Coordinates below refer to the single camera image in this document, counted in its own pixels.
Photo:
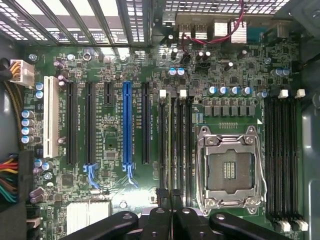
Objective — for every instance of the tall silver finned heatsink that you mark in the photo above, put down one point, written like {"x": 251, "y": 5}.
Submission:
{"x": 238, "y": 31}

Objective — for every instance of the black main power connector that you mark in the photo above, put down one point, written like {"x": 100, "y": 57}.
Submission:
{"x": 26, "y": 175}

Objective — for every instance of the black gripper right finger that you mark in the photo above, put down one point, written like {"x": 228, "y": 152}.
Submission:
{"x": 232, "y": 225}

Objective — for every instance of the white PCI expansion slot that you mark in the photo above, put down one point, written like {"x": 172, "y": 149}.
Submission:
{"x": 51, "y": 117}

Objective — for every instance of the silver chipset heatsink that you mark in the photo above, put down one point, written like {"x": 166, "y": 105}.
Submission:
{"x": 87, "y": 216}

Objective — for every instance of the small silver finned heatsink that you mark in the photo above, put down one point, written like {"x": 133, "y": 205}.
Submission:
{"x": 220, "y": 28}

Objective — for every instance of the silver locking lever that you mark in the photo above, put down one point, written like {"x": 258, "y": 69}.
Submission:
{"x": 263, "y": 175}

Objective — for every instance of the green motherboard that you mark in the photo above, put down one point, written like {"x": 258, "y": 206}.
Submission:
{"x": 112, "y": 140}

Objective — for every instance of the short black expansion slot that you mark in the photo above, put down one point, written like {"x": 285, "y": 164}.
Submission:
{"x": 109, "y": 93}

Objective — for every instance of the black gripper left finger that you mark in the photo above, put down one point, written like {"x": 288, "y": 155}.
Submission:
{"x": 112, "y": 225}

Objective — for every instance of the silver CPU socket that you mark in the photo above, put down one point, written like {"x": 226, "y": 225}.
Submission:
{"x": 231, "y": 172}

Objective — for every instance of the white power connector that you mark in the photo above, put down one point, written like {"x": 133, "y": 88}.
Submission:
{"x": 26, "y": 72}

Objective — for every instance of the long black expansion slot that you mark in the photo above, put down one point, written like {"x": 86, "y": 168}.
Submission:
{"x": 90, "y": 125}
{"x": 146, "y": 125}
{"x": 72, "y": 125}

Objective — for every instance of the blue expansion slot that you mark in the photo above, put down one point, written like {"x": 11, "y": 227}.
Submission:
{"x": 127, "y": 125}

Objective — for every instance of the metal USB port block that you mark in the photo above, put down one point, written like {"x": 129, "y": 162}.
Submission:
{"x": 192, "y": 31}

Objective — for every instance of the grey metal PC case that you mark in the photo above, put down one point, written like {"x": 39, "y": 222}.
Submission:
{"x": 310, "y": 150}

